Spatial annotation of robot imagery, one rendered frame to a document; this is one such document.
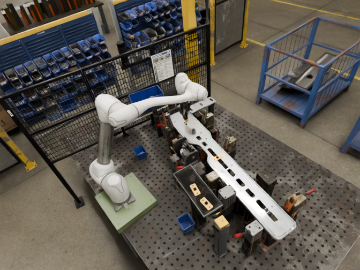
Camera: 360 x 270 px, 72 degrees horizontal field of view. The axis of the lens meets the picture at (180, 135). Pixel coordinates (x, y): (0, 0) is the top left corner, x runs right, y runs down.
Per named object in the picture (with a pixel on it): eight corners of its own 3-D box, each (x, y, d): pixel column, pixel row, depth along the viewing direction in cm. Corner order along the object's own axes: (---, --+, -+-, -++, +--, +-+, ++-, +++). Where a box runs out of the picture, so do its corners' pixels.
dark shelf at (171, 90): (190, 96, 253) (190, 94, 250) (106, 134, 226) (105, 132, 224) (179, 86, 267) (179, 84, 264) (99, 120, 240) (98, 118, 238)
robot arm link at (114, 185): (118, 207, 193) (111, 193, 177) (104, 193, 202) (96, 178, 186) (134, 193, 200) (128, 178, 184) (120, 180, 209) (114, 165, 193)
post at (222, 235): (227, 252, 174) (230, 224, 143) (218, 259, 172) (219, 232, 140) (220, 243, 179) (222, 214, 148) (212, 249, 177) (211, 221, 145)
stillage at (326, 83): (301, 72, 435) (317, 15, 367) (347, 90, 388) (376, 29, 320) (255, 103, 389) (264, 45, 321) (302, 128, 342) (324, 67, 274)
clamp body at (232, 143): (237, 166, 224) (240, 140, 200) (226, 172, 221) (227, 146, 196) (231, 159, 230) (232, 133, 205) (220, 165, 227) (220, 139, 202)
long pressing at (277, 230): (302, 224, 154) (302, 223, 153) (275, 244, 148) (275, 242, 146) (186, 108, 242) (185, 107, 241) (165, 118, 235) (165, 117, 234)
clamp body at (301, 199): (298, 223, 183) (312, 198, 158) (283, 234, 179) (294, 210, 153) (286, 212, 190) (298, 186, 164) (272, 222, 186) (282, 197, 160)
